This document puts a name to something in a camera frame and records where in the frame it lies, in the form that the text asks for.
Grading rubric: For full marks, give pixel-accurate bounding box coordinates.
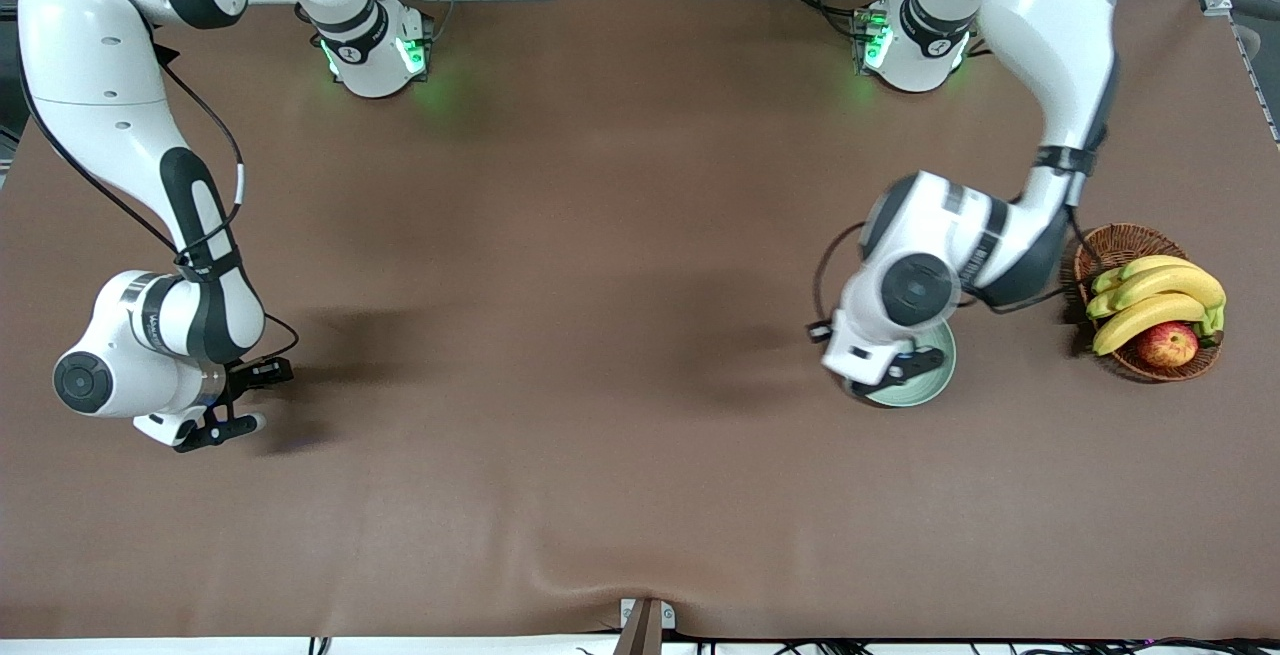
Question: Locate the pale green round plate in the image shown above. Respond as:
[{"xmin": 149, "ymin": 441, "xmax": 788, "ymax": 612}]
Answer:
[{"xmin": 845, "ymin": 320, "xmax": 958, "ymax": 409}]

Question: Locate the grey metal clamp plate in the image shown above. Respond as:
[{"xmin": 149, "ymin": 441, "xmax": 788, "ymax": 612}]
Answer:
[{"xmin": 619, "ymin": 597, "xmax": 677, "ymax": 630}]

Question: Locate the brown table mat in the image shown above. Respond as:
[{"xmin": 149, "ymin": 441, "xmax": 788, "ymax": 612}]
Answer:
[{"xmin": 0, "ymin": 0, "xmax": 1280, "ymax": 642}]

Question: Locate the brown wicker basket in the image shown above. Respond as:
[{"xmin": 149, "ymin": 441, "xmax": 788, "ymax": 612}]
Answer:
[{"xmin": 1073, "ymin": 223, "xmax": 1224, "ymax": 383}]

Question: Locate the red apple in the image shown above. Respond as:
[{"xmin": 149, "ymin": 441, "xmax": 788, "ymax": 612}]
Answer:
[{"xmin": 1136, "ymin": 322, "xmax": 1200, "ymax": 369}]

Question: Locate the large yellow banana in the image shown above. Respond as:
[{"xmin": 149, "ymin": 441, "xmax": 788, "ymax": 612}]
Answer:
[{"xmin": 1113, "ymin": 264, "xmax": 1227, "ymax": 313}]

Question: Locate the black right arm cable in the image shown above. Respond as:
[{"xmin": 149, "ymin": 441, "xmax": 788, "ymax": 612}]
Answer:
[{"xmin": 18, "ymin": 30, "xmax": 301, "ymax": 358}]

